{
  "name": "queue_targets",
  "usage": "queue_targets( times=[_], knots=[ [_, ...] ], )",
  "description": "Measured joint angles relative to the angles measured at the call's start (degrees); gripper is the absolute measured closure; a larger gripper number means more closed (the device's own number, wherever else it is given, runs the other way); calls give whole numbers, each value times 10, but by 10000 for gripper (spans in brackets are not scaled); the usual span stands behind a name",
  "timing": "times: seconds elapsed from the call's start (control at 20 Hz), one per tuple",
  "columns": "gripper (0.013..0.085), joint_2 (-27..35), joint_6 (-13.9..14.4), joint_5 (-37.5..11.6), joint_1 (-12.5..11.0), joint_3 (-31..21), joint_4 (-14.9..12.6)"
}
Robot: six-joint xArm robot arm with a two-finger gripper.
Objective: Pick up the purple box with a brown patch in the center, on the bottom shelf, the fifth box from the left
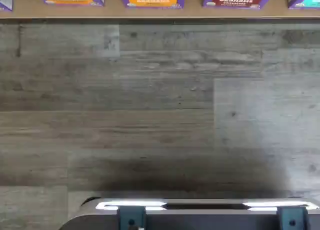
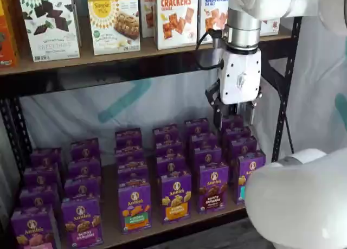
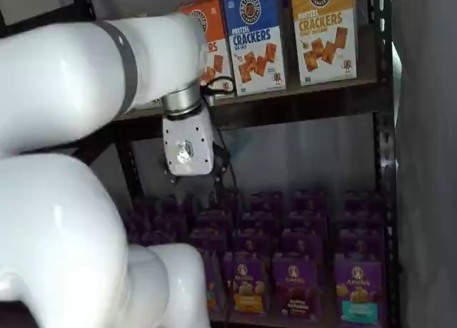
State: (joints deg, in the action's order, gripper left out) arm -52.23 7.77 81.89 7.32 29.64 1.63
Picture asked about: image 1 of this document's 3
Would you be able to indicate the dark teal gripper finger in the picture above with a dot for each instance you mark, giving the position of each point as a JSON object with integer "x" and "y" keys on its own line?
{"x": 292, "y": 218}
{"x": 131, "y": 218}

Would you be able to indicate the brown shelf board with Annie's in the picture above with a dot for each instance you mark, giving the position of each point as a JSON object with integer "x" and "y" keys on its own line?
{"x": 160, "y": 13}

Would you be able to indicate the black metal shelf frame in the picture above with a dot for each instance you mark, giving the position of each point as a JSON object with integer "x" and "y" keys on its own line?
{"x": 160, "y": 21}

